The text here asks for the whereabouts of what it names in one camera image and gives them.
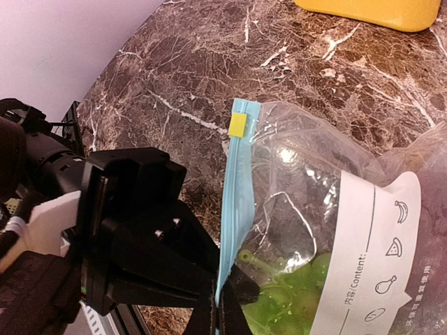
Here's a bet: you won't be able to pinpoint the clear zip top bag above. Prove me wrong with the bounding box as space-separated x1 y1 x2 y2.
215 98 446 334

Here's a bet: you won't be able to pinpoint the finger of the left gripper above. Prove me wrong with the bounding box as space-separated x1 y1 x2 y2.
110 200 219 296
106 278 199 308

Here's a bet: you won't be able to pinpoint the white slotted cable duct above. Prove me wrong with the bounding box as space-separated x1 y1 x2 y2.
80 302 107 335

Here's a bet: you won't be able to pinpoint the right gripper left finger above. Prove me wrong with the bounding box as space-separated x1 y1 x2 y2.
184 280 217 335

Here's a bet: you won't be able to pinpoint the green fake grapes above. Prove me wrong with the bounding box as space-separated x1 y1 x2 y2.
238 249 331 334

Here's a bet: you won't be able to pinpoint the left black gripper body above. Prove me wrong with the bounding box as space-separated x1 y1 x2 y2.
76 147 186 315

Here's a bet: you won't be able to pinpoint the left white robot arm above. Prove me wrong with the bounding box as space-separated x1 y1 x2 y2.
1 98 220 334

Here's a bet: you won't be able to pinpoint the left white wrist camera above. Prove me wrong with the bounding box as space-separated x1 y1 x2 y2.
1 191 81 273

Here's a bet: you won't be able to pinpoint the yellow plastic bin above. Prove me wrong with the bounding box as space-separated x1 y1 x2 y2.
295 0 441 32

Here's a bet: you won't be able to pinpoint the dark purple fake food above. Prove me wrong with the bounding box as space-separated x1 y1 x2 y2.
402 141 446 334

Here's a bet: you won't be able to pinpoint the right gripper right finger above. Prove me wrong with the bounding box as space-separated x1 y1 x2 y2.
218 265 261 335

